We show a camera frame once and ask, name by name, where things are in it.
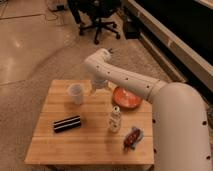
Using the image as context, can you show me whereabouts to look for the small white bottle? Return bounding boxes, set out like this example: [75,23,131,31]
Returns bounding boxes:
[108,106,121,133]

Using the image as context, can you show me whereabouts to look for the wooden table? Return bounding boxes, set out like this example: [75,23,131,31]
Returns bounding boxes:
[25,80,154,166]

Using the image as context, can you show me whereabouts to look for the orange plate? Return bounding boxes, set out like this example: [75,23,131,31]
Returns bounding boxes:
[112,86,142,109]

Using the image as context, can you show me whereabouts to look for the clear plastic cup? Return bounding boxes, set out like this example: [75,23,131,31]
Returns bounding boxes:
[67,84,83,105]

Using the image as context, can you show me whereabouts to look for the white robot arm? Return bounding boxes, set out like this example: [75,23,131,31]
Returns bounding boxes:
[84,48,213,171]

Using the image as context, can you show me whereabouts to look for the black striped eraser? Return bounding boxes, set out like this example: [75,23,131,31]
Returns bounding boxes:
[53,116,81,133]

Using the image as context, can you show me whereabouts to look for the black box on floor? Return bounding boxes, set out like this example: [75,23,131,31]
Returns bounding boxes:
[123,7,140,39]

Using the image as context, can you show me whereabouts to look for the black office chair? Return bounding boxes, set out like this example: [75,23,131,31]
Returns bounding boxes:
[67,0,121,44]

